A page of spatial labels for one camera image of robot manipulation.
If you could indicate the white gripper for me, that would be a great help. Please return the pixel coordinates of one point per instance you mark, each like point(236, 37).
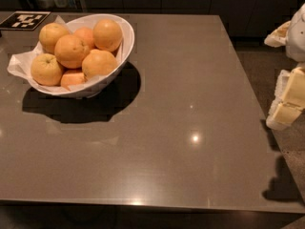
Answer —
point(296, 37)

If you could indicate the orange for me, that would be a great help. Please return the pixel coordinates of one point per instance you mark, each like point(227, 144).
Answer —
point(50, 34)
point(72, 77)
point(98, 63)
point(70, 50)
point(107, 35)
point(86, 34)
point(46, 70)

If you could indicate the white bowl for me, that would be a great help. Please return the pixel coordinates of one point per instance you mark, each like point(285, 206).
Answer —
point(98, 83)

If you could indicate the black white marker tag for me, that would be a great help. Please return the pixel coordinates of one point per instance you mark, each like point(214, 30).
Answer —
point(24, 20)

